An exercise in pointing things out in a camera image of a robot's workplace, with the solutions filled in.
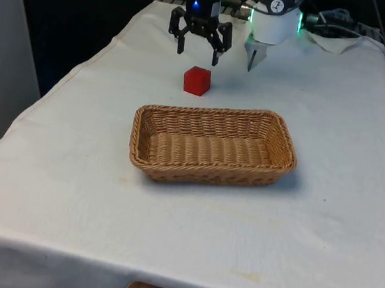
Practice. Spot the red cube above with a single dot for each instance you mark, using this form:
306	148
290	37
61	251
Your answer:
197	80

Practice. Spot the brown wicker basket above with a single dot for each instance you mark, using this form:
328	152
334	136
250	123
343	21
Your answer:
213	144

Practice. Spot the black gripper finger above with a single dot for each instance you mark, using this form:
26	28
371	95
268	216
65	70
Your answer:
222	42
179	30

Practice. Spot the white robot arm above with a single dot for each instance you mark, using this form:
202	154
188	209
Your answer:
275	24

